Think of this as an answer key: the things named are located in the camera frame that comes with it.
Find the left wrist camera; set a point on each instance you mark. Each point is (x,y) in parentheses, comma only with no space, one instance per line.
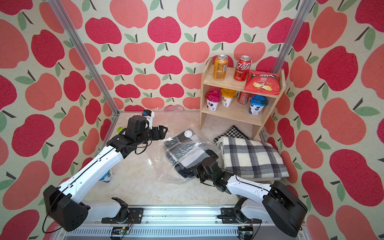
(149,115)

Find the aluminium front rail frame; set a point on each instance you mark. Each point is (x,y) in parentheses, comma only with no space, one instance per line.
(175,223)

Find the orange drink can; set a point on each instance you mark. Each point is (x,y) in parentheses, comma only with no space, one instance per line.
(220,68)

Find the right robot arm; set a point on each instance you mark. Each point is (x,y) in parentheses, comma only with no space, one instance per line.
(263,202)

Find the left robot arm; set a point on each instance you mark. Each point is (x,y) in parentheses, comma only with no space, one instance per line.
(65,203)

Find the pink lid cup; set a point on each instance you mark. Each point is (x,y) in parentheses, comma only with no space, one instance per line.
(213,98)

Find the aluminium corner post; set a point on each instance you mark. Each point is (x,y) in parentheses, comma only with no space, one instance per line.
(71,31)
(301,16)

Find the right aluminium corner post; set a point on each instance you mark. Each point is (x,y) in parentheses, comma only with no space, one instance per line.
(301,16)

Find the black white check scarf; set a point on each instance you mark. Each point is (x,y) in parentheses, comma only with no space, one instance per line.
(185,153)

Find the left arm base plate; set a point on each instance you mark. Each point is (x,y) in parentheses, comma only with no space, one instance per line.
(126,216)

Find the blue lid cup on table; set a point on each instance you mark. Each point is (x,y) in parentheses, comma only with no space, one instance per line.
(107,177)

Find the blue lid cup on shelf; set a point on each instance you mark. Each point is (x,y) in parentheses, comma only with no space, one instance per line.
(257,104)

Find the left aluminium corner post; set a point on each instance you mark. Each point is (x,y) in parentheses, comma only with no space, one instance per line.
(71,31)

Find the white vacuum bag valve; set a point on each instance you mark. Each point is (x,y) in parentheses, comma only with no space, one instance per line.
(188,134)

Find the clear plastic vacuum bag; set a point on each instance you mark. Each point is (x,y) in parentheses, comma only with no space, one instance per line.
(177,121)

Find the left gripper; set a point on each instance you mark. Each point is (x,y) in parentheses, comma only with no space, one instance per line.
(157,135)

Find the red chips bag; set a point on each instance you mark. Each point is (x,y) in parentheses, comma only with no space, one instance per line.
(262,83)

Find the yellow lid cup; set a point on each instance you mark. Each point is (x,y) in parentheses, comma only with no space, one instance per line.
(227,96)

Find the wooden two-tier shelf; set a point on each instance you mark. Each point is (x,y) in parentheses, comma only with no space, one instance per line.
(236,111)

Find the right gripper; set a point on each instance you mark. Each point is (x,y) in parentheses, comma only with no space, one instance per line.
(196,170)

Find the black white houndstooth scarf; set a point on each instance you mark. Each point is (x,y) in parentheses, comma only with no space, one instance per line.
(233,132)

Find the green white drink carton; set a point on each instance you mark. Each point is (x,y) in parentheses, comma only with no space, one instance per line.
(120,130)

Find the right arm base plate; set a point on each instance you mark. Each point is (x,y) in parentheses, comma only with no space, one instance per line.
(232,216)

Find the cream grey plaid scarf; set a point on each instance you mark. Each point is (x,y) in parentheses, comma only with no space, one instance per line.
(252,159)

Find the red cola can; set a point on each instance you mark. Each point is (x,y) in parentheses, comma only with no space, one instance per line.
(242,68)

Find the red can lower shelf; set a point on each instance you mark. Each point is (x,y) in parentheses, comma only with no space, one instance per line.
(243,98)

